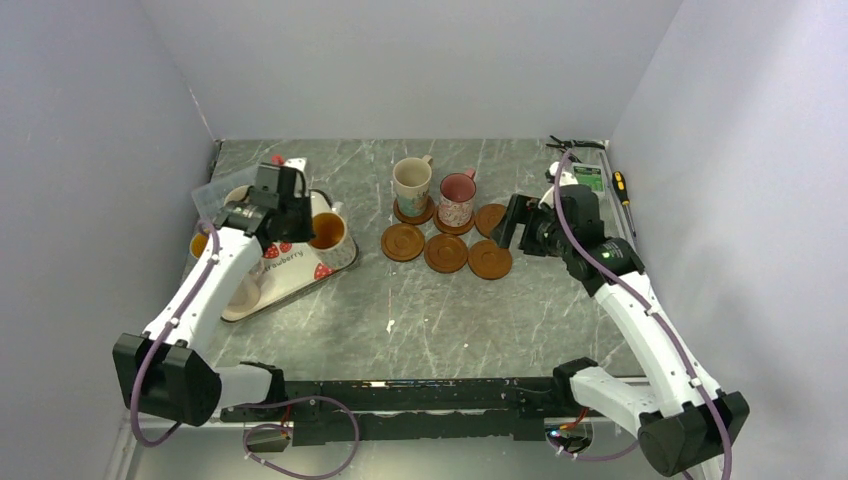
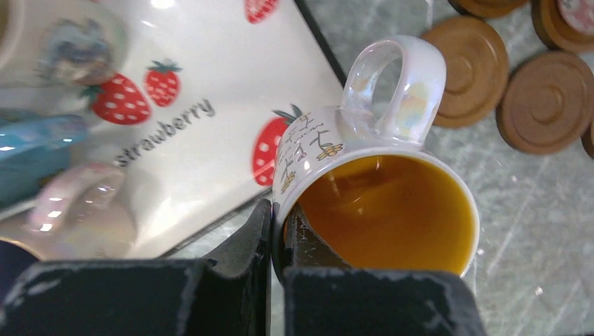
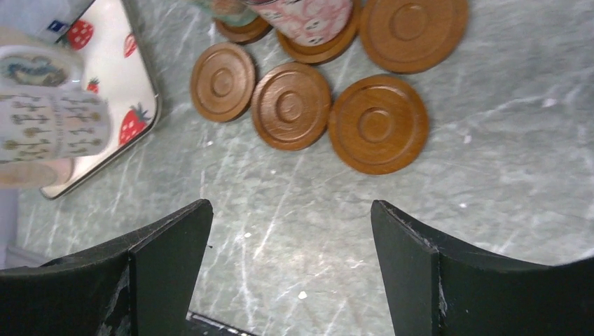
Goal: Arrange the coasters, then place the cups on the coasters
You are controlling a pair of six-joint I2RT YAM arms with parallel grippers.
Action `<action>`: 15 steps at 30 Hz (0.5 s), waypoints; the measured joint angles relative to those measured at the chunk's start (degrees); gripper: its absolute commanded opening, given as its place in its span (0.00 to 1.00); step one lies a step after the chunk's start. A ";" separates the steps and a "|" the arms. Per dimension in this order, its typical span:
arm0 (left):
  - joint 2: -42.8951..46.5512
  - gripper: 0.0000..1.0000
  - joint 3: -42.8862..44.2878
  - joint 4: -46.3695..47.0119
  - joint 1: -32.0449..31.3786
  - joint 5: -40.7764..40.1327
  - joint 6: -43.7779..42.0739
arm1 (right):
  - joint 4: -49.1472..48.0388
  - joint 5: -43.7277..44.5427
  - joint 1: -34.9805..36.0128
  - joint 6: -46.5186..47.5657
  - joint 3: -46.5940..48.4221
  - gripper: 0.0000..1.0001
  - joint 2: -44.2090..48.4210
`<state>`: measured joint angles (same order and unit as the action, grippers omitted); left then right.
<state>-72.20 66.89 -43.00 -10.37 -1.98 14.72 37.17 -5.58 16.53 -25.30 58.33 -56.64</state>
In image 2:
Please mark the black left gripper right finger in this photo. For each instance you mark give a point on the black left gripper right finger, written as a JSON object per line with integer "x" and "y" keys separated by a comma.
{"x": 323, "y": 295}

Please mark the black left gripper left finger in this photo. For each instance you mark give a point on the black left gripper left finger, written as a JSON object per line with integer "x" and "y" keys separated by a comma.
{"x": 225, "y": 292}

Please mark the blue mug orange interior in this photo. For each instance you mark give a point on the blue mug orange interior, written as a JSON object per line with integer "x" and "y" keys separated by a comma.
{"x": 34, "y": 149}

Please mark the white strawberry serving tray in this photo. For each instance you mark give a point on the white strawberry serving tray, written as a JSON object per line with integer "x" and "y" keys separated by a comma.
{"x": 189, "y": 98}

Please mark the pink mug purple interior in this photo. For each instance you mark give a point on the pink mug purple interior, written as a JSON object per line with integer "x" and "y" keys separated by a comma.
{"x": 75, "y": 216}

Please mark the cream mug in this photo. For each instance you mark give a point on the cream mug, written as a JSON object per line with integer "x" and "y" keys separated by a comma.
{"x": 12, "y": 25}

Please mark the dark brown wooden coaster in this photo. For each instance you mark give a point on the dark brown wooden coaster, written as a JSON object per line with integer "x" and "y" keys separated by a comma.
{"x": 587, "y": 140}

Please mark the orange interior white mug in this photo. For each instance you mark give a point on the orange interior white mug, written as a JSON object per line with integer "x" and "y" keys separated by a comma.
{"x": 359, "y": 176}

